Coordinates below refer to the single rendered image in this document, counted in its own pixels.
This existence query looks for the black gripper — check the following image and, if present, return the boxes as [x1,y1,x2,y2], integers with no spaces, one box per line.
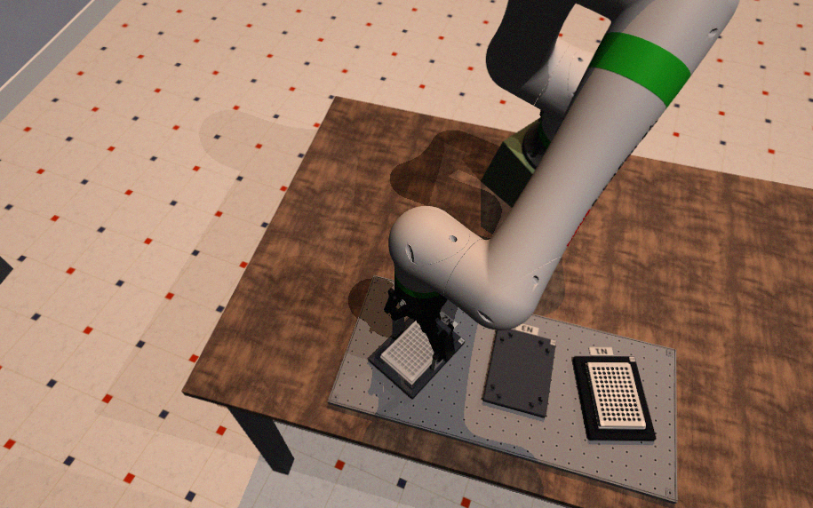
[384,286,455,370]

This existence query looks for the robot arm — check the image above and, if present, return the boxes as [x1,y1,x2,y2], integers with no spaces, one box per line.
[388,0,740,330]

